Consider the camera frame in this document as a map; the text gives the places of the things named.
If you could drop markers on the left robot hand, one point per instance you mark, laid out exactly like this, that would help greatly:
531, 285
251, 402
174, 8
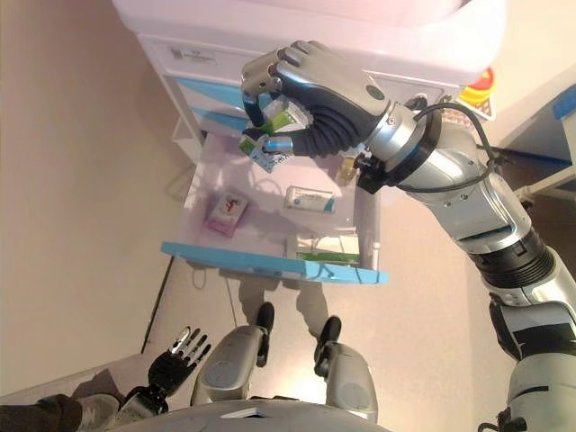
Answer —
168, 369

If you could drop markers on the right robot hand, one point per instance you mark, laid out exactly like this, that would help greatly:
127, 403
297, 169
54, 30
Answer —
333, 103

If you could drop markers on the small green white medicine packet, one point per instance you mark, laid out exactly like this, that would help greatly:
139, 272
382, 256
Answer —
283, 119

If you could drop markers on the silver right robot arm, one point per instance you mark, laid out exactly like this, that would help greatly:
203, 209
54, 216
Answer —
472, 198

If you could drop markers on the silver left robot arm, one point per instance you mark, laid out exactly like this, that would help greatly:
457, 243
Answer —
144, 400

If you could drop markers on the white blue medicine box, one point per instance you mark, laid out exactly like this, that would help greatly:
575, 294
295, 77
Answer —
310, 200

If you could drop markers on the white green medicine box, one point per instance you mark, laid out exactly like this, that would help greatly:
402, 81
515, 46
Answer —
328, 249

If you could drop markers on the silver left robot leg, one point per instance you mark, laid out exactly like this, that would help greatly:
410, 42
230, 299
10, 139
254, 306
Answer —
229, 364

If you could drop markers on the silver robot leg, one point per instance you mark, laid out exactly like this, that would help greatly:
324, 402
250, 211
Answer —
229, 364
351, 382

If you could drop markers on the yellow pill bottle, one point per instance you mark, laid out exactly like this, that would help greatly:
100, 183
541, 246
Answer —
348, 171

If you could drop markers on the white medical cart blue drawers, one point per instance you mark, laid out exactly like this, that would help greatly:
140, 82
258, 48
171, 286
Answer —
315, 27

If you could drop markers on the silver robot torso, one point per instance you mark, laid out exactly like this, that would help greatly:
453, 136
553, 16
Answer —
252, 418

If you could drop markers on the black left robot foot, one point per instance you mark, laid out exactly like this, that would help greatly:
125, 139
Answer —
265, 315

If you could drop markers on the black robot foot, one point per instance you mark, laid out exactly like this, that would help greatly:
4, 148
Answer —
330, 328
265, 315

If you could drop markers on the pink box red motorbike print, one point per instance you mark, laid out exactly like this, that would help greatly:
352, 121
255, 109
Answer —
227, 211

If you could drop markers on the black right robot foot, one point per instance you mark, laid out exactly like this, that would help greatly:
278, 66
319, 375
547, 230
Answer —
330, 328

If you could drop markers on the silver right robot leg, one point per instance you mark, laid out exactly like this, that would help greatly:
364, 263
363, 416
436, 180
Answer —
351, 382

